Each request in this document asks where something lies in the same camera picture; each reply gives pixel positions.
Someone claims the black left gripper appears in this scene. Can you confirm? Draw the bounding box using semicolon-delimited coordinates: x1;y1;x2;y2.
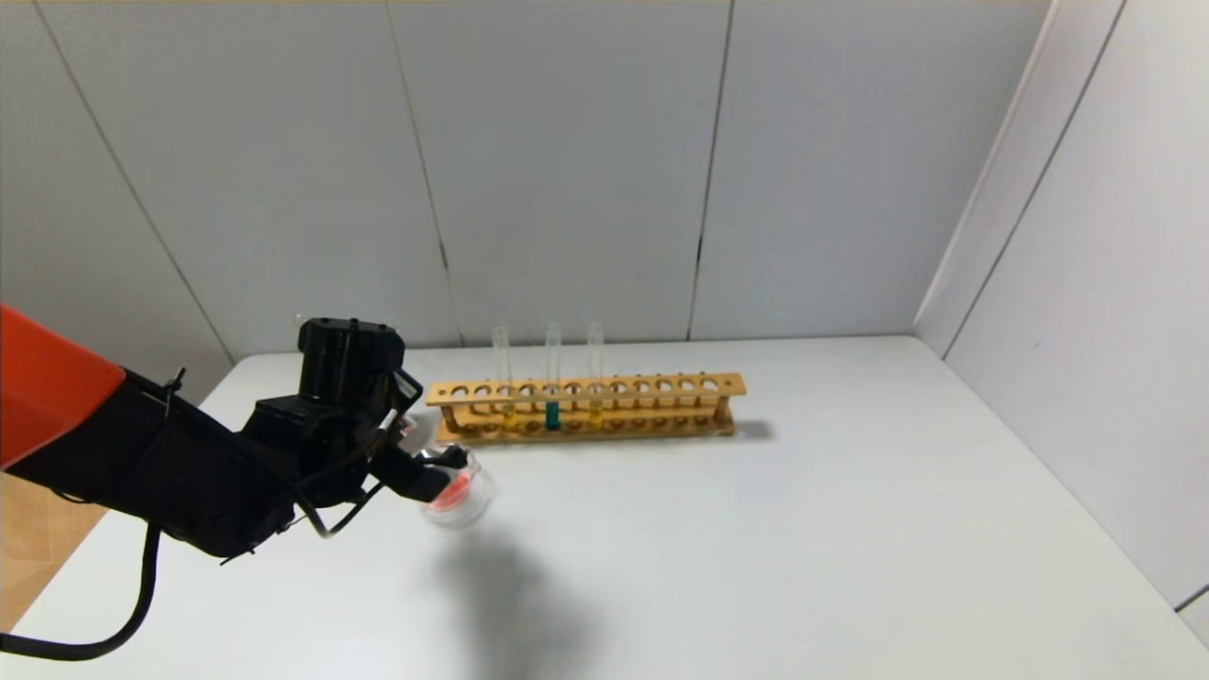
368;443;470;504

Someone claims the yellow pigment test tube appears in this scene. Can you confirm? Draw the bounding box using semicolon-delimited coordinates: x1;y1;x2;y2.
587;323;605;431
492;327;519;433

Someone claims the teal pigment test tube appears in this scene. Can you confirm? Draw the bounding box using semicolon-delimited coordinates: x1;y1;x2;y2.
545;323;563;433

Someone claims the wooden test tube rack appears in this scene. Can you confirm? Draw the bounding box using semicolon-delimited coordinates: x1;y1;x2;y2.
426;373;747;445

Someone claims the clear glass petri dish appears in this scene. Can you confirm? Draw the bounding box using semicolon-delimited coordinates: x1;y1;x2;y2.
416;442;497;530

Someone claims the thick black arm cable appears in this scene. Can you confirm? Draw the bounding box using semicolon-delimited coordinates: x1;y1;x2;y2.
0;524;158;661

